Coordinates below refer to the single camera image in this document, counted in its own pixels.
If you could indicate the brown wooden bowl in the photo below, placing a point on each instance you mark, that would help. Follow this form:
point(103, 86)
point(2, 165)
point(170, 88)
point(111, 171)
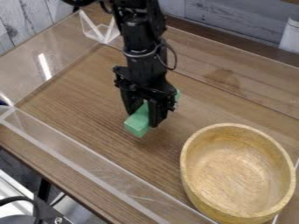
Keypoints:
point(238, 174)

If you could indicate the black table leg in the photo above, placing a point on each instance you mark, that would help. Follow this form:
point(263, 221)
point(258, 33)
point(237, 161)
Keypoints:
point(45, 190)

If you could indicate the green rectangular block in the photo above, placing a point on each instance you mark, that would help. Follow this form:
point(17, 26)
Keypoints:
point(137, 124)

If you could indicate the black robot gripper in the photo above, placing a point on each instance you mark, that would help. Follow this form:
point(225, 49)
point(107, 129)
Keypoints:
point(142, 82)

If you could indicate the clear acrylic tray wall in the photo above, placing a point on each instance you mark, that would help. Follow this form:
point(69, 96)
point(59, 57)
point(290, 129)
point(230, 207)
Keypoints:
point(62, 117)

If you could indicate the white cylindrical container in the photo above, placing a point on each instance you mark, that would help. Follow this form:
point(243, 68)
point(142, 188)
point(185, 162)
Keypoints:
point(290, 39)

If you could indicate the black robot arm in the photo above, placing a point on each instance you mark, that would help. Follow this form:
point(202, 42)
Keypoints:
point(141, 23)

